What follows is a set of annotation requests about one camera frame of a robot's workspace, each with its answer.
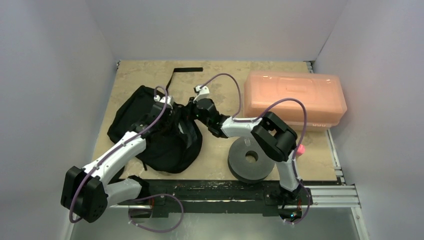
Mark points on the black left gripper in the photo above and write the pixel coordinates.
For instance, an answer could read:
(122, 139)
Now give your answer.
(170, 117)

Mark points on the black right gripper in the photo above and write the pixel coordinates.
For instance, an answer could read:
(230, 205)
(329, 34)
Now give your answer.
(194, 105)

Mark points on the black student backpack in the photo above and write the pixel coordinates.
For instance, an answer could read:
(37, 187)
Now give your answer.
(172, 144)

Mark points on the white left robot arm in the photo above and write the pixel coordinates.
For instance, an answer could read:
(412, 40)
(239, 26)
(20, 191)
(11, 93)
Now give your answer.
(88, 191)

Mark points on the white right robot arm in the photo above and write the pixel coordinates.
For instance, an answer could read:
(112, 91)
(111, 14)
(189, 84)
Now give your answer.
(275, 137)

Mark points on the grey filament spool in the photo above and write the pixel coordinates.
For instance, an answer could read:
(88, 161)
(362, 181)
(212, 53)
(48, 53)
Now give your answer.
(248, 162)

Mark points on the translucent pink plastic box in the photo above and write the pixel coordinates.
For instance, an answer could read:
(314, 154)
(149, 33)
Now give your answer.
(318, 98)

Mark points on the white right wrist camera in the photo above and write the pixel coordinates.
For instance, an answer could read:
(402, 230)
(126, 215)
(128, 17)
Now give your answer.
(202, 92)

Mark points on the black metal base rail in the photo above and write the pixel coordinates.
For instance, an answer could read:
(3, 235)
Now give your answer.
(236, 197)

